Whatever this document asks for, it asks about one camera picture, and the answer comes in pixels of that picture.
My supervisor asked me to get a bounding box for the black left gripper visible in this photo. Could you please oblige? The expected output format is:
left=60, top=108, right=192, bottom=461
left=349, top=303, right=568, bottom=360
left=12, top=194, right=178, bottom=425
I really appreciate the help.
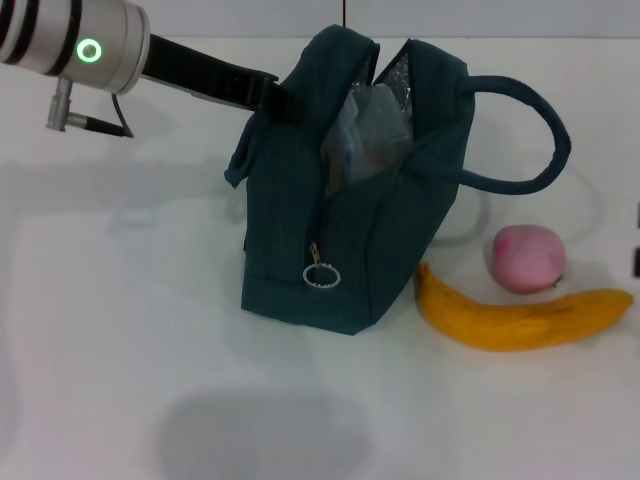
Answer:
left=141, top=32, right=310, bottom=125

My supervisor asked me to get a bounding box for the clear food box blue lid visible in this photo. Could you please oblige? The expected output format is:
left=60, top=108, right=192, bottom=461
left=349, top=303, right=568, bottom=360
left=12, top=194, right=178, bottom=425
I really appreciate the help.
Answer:
left=321, top=83, right=417, bottom=197

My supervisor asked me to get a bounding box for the pink peach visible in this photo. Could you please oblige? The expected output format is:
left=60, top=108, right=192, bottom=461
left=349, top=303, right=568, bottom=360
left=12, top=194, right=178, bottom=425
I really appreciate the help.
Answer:
left=492, top=224, right=567, bottom=294

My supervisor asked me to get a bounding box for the yellow banana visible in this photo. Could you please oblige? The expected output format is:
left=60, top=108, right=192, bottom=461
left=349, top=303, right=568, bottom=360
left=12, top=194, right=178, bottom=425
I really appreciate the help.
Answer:
left=414, top=262, right=635, bottom=353

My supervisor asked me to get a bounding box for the dark teal fabric lunch bag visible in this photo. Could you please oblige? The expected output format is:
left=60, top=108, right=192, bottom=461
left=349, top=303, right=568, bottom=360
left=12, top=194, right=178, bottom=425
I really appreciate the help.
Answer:
left=223, top=24, right=574, bottom=337

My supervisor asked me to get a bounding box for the grey cable with metal plug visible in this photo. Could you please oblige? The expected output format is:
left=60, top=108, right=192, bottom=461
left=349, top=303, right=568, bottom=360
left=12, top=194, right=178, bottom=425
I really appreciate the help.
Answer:
left=46, top=78, right=136, bottom=140

